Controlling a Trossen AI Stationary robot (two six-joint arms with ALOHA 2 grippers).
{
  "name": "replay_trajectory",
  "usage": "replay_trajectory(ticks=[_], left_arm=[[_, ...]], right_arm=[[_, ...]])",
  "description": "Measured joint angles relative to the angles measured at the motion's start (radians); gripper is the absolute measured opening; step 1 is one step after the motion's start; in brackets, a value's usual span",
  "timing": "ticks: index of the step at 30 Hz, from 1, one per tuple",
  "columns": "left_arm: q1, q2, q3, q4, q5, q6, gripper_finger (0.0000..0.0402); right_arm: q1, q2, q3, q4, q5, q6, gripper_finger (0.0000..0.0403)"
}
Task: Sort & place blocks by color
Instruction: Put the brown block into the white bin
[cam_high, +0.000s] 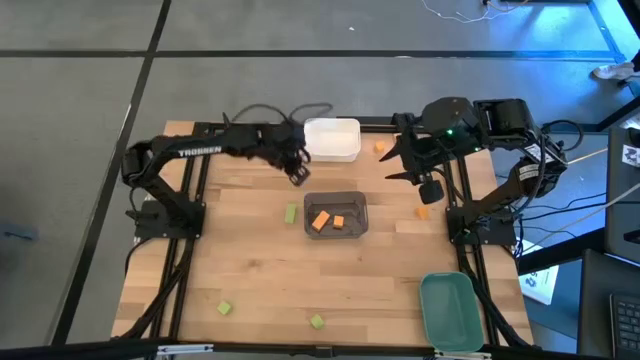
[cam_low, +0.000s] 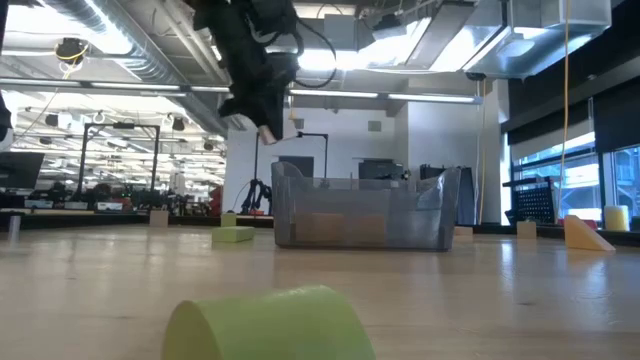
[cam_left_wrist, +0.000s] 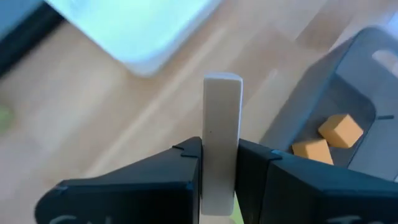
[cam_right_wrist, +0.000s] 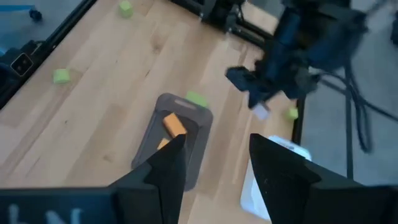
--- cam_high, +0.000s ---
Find white plastic bin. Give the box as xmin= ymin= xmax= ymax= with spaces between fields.
xmin=303 ymin=117 xmax=362 ymax=164

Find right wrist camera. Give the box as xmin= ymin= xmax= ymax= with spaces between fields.
xmin=418 ymin=179 xmax=445 ymax=205

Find black desk foot bar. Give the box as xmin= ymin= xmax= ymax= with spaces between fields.
xmin=514 ymin=227 xmax=606 ymax=275

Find silver frame bracket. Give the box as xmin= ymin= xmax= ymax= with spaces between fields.
xmin=156 ymin=342 xmax=215 ymax=357
xmin=433 ymin=349 xmax=494 ymax=360

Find dark grey desk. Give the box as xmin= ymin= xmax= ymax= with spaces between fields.
xmin=602 ymin=124 xmax=640 ymax=264
xmin=577 ymin=248 xmax=640 ymax=360

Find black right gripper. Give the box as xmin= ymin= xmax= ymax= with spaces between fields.
xmin=378 ymin=113 xmax=454 ymax=184

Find white cable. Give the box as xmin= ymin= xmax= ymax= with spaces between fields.
xmin=519 ymin=180 xmax=640 ymax=256

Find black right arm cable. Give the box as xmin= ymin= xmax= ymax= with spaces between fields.
xmin=542 ymin=119 xmax=585 ymax=151

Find white printed paper sheet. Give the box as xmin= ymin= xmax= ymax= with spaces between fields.
xmin=517 ymin=239 xmax=560 ymax=306

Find black keyboard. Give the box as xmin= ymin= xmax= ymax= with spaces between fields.
xmin=609 ymin=293 xmax=640 ymax=359

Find black cable bundle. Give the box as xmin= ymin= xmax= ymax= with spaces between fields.
xmin=119 ymin=237 xmax=196 ymax=341
xmin=457 ymin=244 xmax=531 ymax=349

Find grey translucent plastic bin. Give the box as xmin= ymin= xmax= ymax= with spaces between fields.
xmin=303 ymin=190 xmax=370 ymax=240

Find teal green plastic bin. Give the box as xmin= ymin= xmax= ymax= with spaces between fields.
xmin=418 ymin=271 xmax=486 ymax=353

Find person's shoe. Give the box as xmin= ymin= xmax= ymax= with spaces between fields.
xmin=592 ymin=61 xmax=636 ymax=81

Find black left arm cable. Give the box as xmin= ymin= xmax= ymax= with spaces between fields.
xmin=222 ymin=102 xmax=335 ymax=132

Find paper with printed code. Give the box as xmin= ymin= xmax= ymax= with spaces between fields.
xmin=621 ymin=143 xmax=640 ymax=169

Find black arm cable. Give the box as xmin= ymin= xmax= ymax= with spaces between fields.
xmin=542 ymin=119 xmax=585 ymax=151
xmin=222 ymin=102 xmax=335 ymax=132

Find long orange wooden block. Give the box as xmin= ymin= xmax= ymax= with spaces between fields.
xmin=310 ymin=210 xmax=332 ymax=233

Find black flat box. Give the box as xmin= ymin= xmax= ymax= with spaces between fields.
xmin=337 ymin=115 xmax=401 ymax=126

